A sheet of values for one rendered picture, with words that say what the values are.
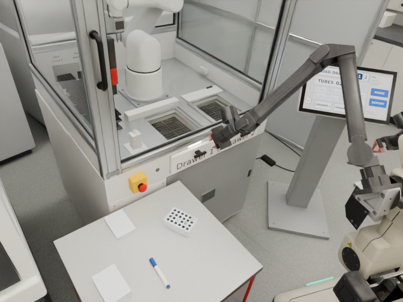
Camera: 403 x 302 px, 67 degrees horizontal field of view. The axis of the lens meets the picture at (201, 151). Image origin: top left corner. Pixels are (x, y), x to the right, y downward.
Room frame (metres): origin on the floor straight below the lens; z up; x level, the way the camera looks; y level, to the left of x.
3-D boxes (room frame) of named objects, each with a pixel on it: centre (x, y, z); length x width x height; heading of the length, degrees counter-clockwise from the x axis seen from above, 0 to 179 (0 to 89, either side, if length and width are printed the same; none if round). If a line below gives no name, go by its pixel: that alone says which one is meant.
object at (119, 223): (0.78, 0.31, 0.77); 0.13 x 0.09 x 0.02; 42
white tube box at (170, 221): (0.82, 0.06, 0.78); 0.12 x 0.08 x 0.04; 66
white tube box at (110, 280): (0.50, 0.26, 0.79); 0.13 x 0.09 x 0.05; 44
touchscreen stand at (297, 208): (1.66, -0.81, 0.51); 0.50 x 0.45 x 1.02; 175
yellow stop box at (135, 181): (0.93, 0.26, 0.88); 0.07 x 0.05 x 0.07; 133
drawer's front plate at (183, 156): (1.16, 0.03, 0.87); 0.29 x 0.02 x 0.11; 133
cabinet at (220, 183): (1.55, 0.32, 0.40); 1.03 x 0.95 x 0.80; 133
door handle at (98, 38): (0.86, 0.34, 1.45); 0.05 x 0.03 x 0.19; 43
